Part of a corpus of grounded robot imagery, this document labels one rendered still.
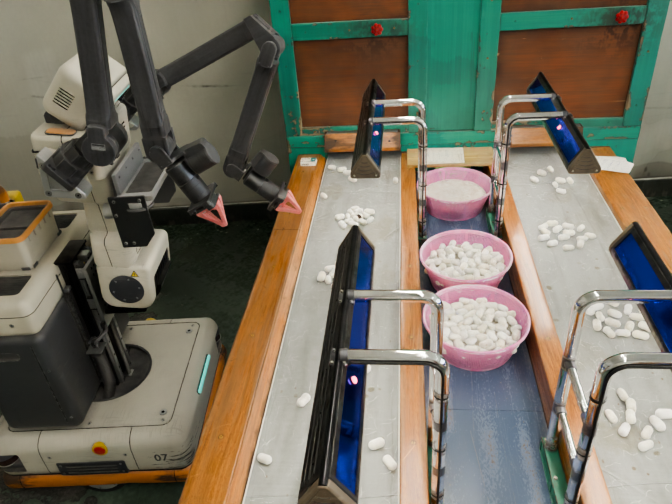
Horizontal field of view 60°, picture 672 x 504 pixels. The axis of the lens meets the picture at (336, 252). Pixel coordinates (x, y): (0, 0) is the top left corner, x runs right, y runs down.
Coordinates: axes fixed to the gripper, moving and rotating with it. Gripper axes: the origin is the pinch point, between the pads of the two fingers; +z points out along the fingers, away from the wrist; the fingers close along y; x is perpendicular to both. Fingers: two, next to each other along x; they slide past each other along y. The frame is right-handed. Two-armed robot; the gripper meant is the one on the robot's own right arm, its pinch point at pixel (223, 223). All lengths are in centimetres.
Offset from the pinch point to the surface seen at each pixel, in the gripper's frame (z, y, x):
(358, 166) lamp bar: 8.9, 11.8, -35.2
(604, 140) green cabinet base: 78, 82, -107
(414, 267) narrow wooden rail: 43, 8, -34
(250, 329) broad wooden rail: 23.1, -15.2, 5.7
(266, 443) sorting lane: 29, -49, 0
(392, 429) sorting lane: 41, -47, -24
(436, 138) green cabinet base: 47, 87, -51
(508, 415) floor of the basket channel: 59, -39, -45
